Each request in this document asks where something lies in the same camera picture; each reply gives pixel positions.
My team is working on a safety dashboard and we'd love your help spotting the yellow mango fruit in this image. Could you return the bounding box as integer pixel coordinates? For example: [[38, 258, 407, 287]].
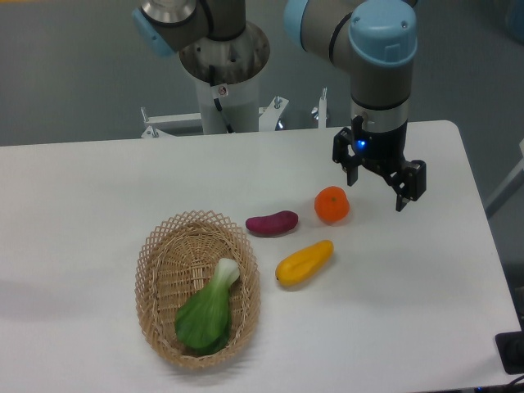
[[275, 240, 334, 287]]

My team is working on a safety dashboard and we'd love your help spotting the purple sweet potato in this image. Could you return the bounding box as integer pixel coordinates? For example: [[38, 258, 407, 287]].
[[245, 210, 299, 236]]

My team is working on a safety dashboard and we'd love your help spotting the woven wicker basket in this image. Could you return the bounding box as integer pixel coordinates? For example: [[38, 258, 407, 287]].
[[135, 210, 260, 369]]

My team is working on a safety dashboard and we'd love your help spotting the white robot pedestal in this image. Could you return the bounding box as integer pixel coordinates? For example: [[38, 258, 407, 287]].
[[141, 22, 289, 138]]

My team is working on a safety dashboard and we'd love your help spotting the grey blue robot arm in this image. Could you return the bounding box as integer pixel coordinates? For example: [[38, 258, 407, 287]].
[[132, 1, 427, 210]]

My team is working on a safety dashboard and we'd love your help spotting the green bok choy vegetable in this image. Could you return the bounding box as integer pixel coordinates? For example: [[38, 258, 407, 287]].
[[174, 258, 240, 355]]

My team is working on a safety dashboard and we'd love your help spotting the white table leg frame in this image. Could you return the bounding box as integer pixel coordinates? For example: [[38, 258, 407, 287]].
[[484, 139, 524, 219]]

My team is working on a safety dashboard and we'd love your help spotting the orange tangerine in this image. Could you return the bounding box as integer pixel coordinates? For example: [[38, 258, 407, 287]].
[[314, 186, 350, 224]]

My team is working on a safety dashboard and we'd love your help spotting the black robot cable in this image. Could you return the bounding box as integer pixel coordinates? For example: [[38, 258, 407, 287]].
[[209, 64, 237, 134]]

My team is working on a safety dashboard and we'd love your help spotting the black device at table edge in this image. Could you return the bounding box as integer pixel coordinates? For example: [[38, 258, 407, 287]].
[[495, 331, 523, 375]]

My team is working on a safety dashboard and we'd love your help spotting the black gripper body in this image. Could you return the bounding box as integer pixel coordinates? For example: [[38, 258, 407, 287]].
[[345, 115, 407, 175]]

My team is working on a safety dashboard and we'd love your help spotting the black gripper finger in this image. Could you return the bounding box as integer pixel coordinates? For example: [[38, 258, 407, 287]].
[[332, 127, 361, 187], [384, 160, 427, 212]]

